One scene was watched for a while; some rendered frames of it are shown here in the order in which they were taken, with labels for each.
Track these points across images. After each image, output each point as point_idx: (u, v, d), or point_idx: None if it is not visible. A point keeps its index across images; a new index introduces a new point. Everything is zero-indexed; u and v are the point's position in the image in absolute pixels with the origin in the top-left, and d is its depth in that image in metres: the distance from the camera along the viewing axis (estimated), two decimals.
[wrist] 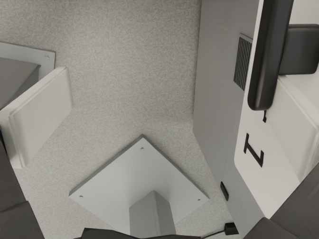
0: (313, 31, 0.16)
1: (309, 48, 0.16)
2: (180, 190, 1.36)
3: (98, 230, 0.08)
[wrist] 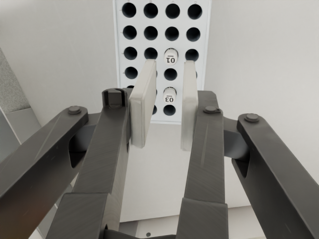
0: None
1: None
2: None
3: (98, 230, 0.08)
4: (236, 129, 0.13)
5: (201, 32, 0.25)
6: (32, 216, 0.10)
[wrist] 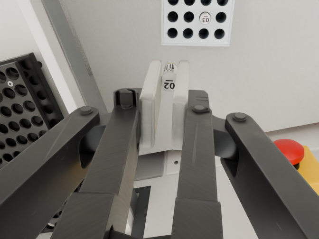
0: None
1: None
2: None
3: (98, 230, 0.08)
4: (224, 128, 0.13)
5: None
6: (40, 216, 0.10)
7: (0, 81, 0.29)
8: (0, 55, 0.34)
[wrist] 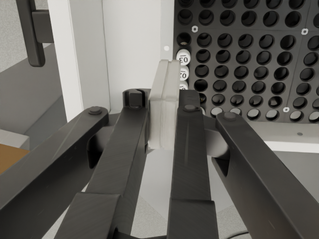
0: (47, 13, 0.25)
1: (49, 25, 0.25)
2: (220, 182, 1.41)
3: (98, 230, 0.08)
4: (214, 128, 0.13)
5: None
6: (47, 216, 0.10)
7: None
8: None
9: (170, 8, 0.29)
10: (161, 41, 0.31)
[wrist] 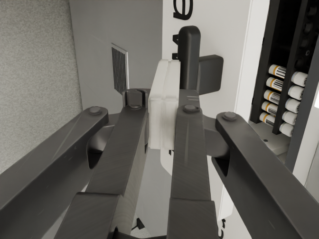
0: (215, 61, 0.21)
1: (214, 74, 0.21)
2: None
3: (98, 230, 0.08)
4: (214, 127, 0.13)
5: None
6: (46, 216, 0.10)
7: None
8: None
9: None
10: None
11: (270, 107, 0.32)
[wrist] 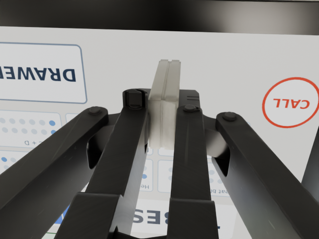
0: None
1: None
2: None
3: (98, 230, 0.08)
4: (214, 128, 0.13)
5: None
6: (46, 216, 0.10)
7: None
8: None
9: None
10: None
11: None
